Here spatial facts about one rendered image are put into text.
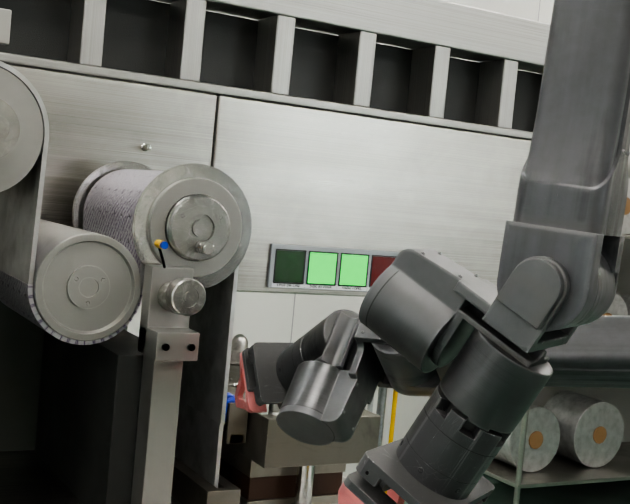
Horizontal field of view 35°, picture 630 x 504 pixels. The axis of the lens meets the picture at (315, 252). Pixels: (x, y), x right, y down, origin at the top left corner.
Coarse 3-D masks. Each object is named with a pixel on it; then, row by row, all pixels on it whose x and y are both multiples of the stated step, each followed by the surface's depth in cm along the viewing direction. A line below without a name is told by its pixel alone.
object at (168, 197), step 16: (176, 192) 113; (192, 192) 114; (208, 192) 115; (224, 192) 116; (160, 208) 113; (160, 224) 113; (240, 224) 118; (176, 256) 114; (224, 256) 117; (208, 272) 116
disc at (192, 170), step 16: (160, 176) 113; (176, 176) 114; (192, 176) 115; (208, 176) 116; (224, 176) 117; (144, 192) 112; (160, 192) 113; (240, 192) 118; (144, 208) 112; (240, 208) 118; (144, 224) 113; (144, 240) 113; (240, 240) 119; (144, 256) 113; (240, 256) 119; (224, 272) 118
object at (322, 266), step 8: (312, 256) 160; (320, 256) 161; (328, 256) 162; (336, 256) 162; (312, 264) 160; (320, 264) 161; (328, 264) 162; (312, 272) 161; (320, 272) 161; (328, 272) 162; (312, 280) 161; (320, 280) 161; (328, 280) 162
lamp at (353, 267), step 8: (344, 256) 163; (352, 256) 164; (360, 256) 165; (344, 264) 163; (352, 264) 164; (360, 264) 165; (344, 272) 164; (352, 272) 164; (360, 272) 165; (344, 280) 164; (352, 280) 164; (360, 280) 165
